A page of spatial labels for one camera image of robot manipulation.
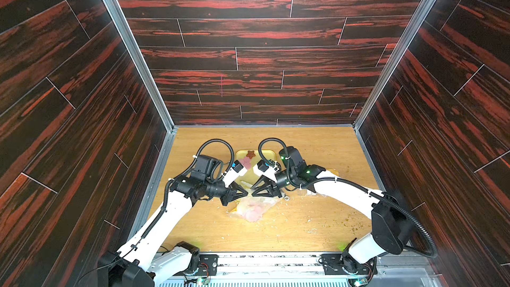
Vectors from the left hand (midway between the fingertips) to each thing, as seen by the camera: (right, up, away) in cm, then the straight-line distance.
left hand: (245, 193), depth 73 cm
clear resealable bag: (+3, -11, +16) cm, 19 cm away
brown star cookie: (+1, +13, +35) cm, 37 cm away
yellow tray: (0, +1, +22) cm, 22 cm away
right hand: (+3, +1, +3) cm, 5 cm away
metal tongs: (+18, -6, +17) cm, 25 cm away
